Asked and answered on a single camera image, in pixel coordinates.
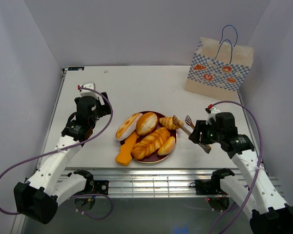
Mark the small sugared oval bread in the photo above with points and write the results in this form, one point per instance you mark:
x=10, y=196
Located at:
x=167, y=147

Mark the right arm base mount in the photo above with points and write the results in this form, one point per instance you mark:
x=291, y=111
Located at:
x=217, y=199

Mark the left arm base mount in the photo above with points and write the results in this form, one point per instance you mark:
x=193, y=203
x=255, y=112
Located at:
x=94, y=187

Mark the checkered paper bag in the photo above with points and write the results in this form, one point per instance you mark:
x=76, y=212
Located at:
x=219, y=67

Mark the aluminium frame rail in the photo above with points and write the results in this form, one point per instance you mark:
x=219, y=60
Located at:
x=137, y=183

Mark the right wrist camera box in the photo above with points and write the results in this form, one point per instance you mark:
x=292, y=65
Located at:
x=212, y=111

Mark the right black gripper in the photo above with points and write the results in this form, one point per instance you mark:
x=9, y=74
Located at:
x=195, y=136

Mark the sesame flat bread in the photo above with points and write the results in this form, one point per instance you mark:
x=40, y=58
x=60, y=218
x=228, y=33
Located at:
x=128, y=127

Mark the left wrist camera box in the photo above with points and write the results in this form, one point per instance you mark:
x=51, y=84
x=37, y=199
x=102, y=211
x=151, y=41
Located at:
x=87, y=87

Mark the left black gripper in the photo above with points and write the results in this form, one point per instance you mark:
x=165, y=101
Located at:
x=105, y=109

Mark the dark red round plate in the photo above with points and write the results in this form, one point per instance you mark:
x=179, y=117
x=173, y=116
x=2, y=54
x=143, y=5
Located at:
x=153, y=157

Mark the metal tongs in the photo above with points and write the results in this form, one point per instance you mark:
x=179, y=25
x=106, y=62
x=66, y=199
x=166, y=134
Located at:
x=189, y=122

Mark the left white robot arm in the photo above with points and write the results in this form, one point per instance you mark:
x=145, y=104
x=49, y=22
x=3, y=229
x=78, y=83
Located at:
x=41, y=195

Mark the blue label sticker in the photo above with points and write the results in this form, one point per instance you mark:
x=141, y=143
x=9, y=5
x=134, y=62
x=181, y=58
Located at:
x=75, y=68

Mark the braided twist bread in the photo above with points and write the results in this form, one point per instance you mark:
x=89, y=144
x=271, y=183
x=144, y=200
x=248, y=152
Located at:
x=151, y=143

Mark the croissant ring bread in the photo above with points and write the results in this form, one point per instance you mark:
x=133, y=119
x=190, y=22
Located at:
x=168, y=123

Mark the orange toast slice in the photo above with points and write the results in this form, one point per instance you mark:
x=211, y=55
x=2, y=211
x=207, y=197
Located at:
x=124, y=156

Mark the round split bun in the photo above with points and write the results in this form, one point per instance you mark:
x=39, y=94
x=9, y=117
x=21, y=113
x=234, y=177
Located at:
x=146, y=123

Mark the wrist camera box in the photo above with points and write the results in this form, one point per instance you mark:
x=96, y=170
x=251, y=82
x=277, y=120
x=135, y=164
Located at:
x=212, y=111
x=87, y=87

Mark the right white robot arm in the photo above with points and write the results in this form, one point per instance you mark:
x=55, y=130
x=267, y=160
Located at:
x=267, y=211

